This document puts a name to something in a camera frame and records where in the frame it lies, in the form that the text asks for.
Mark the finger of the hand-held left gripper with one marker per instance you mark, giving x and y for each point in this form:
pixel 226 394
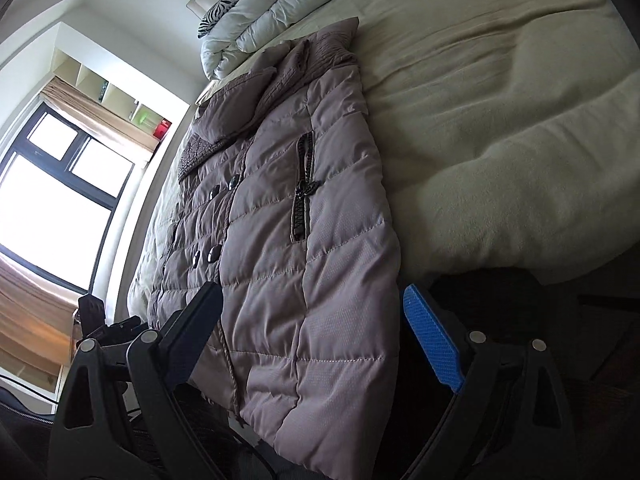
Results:
pixel 91 312

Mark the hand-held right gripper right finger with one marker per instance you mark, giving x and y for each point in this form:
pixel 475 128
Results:
pixel 432 337

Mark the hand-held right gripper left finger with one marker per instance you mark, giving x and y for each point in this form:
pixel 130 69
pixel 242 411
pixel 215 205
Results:
pixel 197 327

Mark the mauve quilted hooded jacket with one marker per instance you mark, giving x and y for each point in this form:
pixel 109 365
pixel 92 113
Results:
pixel 300 240

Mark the beige curtain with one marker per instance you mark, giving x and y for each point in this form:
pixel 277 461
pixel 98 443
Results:
pixel 30 320
pixel 100 115

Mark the black framed window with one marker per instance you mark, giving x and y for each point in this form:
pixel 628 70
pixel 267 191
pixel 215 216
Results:
pixel 55 195

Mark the red box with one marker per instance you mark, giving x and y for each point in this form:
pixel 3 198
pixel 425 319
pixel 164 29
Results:
pixel 162 129

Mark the green lamp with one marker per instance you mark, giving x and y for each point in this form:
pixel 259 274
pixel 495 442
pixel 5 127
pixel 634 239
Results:
pixel 141 116

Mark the bed with beige sheet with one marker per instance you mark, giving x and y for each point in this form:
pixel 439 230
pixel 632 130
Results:
pixel 500 110

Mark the white folded duvet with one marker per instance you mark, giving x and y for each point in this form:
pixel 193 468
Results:
pixel 280 5

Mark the white wall shelf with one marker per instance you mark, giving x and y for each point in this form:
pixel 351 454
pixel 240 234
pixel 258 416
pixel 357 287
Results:
pixel 115 90

